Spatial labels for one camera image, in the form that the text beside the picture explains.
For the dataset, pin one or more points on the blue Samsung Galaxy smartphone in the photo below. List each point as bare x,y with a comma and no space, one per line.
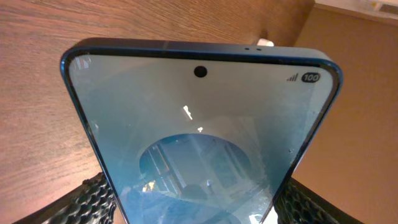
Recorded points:
191,132

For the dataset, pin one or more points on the white power strip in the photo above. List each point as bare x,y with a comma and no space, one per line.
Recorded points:
265,42

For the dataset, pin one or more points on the brown wooden side panel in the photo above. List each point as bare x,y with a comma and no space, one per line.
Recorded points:
352,161

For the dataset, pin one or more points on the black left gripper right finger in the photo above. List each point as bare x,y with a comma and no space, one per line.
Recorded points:
297,204

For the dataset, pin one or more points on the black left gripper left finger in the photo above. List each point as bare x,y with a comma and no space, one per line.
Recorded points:
93,202

